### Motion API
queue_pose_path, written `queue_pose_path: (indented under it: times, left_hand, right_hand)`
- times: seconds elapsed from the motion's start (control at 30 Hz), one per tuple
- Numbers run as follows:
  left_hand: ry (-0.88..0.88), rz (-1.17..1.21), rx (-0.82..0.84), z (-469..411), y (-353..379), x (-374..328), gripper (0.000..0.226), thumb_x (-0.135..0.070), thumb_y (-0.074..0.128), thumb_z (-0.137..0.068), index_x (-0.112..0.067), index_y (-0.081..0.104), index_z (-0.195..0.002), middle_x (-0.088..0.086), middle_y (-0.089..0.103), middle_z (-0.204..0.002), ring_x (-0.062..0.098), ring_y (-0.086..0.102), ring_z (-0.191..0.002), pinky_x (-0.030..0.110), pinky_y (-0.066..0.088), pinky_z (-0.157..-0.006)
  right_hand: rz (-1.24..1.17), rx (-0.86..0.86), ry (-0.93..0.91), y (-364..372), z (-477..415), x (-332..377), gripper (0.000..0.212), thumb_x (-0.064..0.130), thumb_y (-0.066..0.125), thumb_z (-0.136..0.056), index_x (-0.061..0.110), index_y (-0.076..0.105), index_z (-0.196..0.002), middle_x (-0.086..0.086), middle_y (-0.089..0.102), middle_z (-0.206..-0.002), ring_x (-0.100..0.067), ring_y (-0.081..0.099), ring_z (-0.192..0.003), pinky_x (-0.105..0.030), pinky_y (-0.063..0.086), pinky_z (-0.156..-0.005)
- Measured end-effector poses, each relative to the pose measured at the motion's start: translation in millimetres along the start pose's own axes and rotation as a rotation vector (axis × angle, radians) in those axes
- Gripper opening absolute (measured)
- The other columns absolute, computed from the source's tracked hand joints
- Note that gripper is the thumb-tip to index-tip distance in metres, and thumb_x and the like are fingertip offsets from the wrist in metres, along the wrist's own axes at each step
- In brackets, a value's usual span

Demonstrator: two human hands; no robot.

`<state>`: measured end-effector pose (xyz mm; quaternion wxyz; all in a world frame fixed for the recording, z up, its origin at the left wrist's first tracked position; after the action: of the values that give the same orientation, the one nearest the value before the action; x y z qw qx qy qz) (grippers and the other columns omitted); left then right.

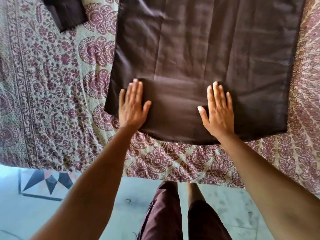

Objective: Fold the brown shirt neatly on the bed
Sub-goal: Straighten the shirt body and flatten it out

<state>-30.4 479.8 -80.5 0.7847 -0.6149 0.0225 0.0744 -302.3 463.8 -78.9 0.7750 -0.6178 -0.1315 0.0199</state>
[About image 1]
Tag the person's bare foot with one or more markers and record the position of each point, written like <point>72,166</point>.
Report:
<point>193,194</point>

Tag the person's left forearm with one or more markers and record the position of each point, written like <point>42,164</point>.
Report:
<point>95,187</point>

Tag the person's left hand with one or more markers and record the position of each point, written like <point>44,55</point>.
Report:
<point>132,109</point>

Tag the dark brown shirt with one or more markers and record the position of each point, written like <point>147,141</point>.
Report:
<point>200,47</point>

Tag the person's maroon trousers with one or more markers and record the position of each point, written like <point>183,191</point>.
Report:
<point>165,217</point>

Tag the person's right hand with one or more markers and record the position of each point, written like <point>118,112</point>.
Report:
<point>220,117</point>

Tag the person's right forearm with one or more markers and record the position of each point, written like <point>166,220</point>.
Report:
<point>275,197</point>

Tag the bed with maroon patterned cover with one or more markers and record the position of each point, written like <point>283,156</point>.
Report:
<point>50,97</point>

